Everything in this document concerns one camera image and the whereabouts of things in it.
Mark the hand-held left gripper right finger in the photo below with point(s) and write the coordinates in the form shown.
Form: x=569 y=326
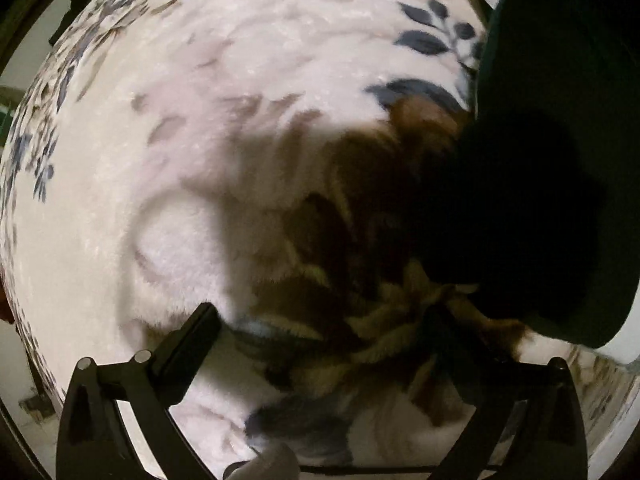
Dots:
x=500 y=395

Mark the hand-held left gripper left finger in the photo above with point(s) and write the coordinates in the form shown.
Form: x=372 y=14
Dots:
x=187 y=350

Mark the floral bed blanket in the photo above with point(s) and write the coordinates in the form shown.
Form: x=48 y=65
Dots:
x=200 y=135

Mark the dark green garment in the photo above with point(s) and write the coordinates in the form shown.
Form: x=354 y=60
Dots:
x=550 y=160

